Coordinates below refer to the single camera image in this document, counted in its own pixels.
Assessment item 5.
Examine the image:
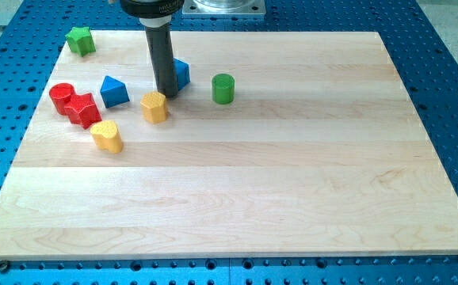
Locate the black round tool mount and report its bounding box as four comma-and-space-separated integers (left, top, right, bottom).
120, 0, 185, 19

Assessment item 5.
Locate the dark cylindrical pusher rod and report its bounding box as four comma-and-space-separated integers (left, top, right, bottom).
139, 16, 178, 98

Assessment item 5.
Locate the blue cube block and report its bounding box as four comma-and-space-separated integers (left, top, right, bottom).
174, 58, 190, 90

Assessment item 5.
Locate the yellow hexagon block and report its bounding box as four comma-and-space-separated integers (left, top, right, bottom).
140, 91, 168, 124

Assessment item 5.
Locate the blue triangular block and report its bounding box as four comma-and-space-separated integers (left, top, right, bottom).
100, 76, 130, 108

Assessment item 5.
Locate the green star block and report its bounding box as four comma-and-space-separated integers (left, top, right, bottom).
65, 27, 96, 57

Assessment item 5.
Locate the green cylinder block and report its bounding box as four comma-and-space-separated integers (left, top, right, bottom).
212, 74, 235, 105

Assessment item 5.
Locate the red star block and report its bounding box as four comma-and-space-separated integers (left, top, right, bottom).
64, 93, 101, 129

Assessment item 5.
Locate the yellow heart block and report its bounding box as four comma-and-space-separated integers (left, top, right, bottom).
90, 120, 124, 154

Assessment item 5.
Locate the red cylinder block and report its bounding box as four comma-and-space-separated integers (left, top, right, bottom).
49, 82, 74, 116

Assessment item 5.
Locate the light wooden board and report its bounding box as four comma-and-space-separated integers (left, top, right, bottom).
0, 31, 458, 260

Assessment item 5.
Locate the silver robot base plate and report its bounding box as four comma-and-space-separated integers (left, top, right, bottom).
182, 0, 266, 17

